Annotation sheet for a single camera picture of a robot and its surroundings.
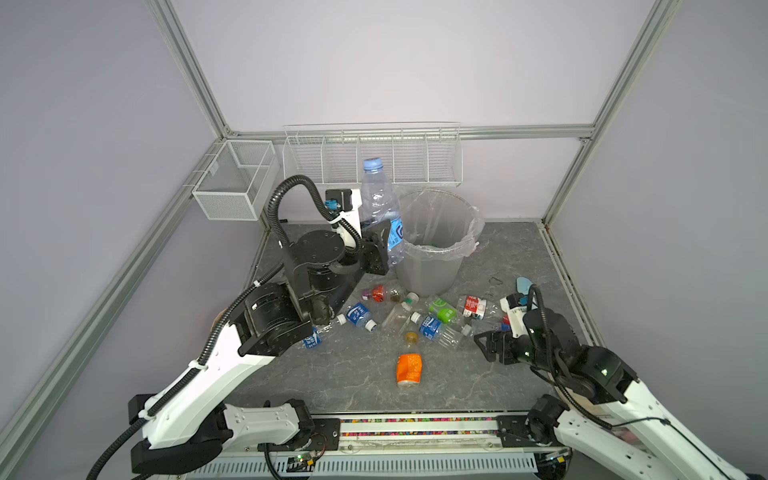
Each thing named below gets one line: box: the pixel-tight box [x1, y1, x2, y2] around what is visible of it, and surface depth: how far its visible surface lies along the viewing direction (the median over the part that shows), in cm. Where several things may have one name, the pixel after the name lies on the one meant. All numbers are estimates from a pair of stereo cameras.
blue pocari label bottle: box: [410, 312, 462, 350], surface depth 88 cm
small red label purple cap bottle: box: [362, 285, 404, 303], surface depth 99 cm
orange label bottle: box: [396, 331, 423, 388], surface depth 82 cm
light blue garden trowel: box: [516, 277, 533, 295], surface depth 104 cm
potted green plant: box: [210, 306, 229, 333], surface depth 38 cm
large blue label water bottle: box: [359, 158, 405, 265], surface depth 50 cm
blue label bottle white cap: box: [346, 302, 378, 332], surface depth 91 cm
